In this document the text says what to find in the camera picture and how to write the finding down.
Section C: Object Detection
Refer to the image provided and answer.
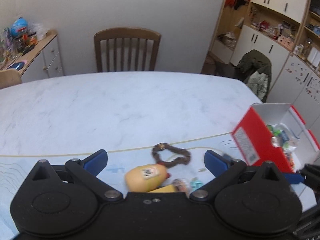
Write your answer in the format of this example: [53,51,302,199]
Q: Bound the blue globe toy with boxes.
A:
[10,17,28,38]

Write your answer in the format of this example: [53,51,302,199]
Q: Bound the white wooden sideboard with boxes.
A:
[2,29,65,83]

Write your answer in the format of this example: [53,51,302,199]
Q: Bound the yellow squeeze toy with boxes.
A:
[125,164,170,192]

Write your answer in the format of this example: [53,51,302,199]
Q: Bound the light wooden child chair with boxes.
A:
[0,69,22,89]

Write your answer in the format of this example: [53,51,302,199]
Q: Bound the white wall cabinets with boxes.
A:
[209,0,319,133]

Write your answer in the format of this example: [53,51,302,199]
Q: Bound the red cardboard shoe box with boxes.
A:
[232,103,319,173]

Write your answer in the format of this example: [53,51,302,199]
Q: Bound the green jacket on chair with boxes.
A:
[235,49,272,103]

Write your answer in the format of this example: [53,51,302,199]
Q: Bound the yellow cardboard box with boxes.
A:
[149,184,177,193]

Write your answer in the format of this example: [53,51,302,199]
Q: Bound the brown wooden chair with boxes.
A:
[94,27,162,73]

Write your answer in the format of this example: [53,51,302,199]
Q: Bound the light blue round gadget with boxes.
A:
[190,178,203,192]

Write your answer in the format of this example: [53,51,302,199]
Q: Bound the white green tissue pack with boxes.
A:
[267,123,300,154]

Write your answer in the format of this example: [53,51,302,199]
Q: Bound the brown bead bracelet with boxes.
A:
[151,142,191,169]

